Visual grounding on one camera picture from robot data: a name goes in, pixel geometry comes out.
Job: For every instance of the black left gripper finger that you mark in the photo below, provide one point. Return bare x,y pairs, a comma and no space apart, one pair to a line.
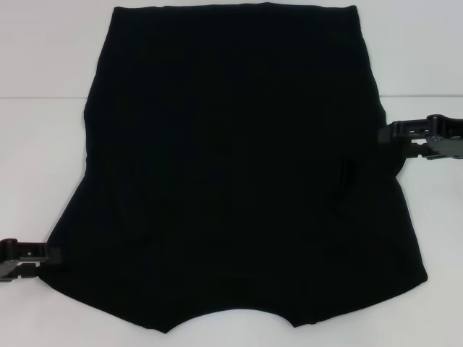
27,270
52,254

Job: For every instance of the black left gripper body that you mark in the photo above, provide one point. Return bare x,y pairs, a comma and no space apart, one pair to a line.
7,253

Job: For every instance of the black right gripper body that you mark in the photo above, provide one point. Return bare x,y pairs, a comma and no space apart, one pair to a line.
446,139

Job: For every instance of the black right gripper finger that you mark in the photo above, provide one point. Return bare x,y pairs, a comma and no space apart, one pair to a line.
416,150
401,132

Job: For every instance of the black shirt with white print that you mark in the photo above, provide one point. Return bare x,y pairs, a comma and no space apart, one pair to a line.
235,144

